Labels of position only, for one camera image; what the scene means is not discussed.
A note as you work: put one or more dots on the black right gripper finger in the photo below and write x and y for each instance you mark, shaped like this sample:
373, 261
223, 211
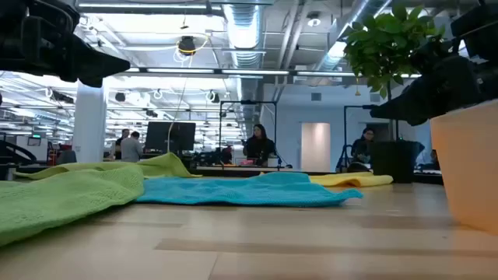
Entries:
443, 89

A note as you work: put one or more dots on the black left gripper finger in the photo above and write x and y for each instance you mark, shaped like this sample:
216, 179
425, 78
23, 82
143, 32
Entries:
93, 64

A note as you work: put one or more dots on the lime microfiber towel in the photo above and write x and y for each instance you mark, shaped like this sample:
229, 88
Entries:
155, 165

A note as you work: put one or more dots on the yellow microfiber towel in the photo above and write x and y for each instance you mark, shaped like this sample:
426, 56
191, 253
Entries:
350, 179

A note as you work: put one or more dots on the green microfiber towel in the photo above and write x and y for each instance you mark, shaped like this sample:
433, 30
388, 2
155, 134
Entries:
58, 198

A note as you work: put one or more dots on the teal microfiber towel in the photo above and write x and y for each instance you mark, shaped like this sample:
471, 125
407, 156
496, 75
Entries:
241, 192

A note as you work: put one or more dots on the white square pillar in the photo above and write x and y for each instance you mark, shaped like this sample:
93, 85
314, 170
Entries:
89, 124

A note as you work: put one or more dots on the orange translucent plastic bin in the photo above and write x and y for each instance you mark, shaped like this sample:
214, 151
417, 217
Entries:
470, 167

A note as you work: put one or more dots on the person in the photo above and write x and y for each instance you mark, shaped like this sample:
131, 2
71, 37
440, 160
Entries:
120, 144
258, 148
131, 149
362, 149

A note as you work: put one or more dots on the green plant in black pot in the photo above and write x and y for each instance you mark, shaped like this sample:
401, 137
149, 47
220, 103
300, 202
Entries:
395, 161

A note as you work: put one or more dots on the black ceiling device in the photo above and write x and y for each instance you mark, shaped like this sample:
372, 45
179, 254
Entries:
186, 44

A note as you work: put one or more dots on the black computer monitor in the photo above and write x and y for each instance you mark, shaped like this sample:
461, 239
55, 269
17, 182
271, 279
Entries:
171, 136

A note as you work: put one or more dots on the white door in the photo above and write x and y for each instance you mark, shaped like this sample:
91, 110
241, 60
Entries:
315, 148

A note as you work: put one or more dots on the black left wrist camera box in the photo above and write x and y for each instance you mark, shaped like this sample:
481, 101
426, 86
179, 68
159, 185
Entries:
50, 13

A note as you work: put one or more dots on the black metal station frame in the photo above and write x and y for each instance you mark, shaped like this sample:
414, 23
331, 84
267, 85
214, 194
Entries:
220, 132
345, 136

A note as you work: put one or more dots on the silver ventilation duct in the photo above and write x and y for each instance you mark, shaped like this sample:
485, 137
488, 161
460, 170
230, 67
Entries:
244, 31

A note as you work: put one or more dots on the black aluminium table frame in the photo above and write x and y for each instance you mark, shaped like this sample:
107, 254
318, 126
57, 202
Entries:
241, 173

